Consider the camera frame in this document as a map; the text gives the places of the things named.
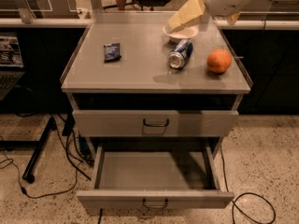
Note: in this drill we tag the black laptop keyboard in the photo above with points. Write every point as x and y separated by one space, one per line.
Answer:
8 79

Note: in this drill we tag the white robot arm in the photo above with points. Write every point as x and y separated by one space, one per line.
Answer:
192 12

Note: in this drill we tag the black table leg stand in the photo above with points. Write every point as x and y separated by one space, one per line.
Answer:
35 145

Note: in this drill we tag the blue pepsi can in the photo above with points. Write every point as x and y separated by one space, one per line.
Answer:
180 54

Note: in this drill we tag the grey metal drawer cabinet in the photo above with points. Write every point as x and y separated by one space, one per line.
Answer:
141 79

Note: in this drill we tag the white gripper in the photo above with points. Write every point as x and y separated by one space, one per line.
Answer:
195 9

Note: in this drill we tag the dark blue snack packet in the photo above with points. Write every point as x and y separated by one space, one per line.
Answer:
112 52

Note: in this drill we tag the white horizontal rail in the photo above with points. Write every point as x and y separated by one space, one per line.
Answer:
45 23

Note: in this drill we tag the closed grey upper drawer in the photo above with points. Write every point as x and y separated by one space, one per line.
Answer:
154 123

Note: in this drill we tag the orange fruit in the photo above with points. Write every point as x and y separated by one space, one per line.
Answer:
218 61

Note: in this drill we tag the open grey lower drawer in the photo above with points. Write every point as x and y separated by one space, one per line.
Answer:
154 176

